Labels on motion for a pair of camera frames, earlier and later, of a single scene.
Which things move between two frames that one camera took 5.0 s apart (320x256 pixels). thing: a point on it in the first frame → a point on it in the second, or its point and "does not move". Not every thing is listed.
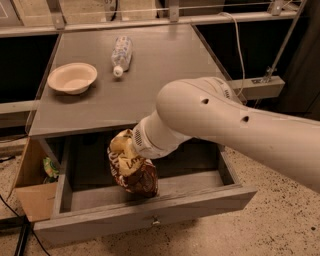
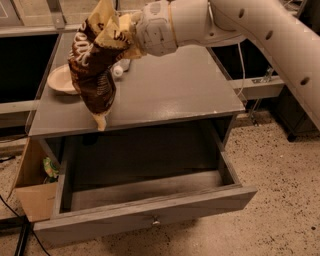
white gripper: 141,144 → 155,29
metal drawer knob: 156,221 does not move
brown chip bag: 129,168 → 99,43
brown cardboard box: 39,200 does not move
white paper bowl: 74,78 does not move
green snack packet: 50,168 does not move
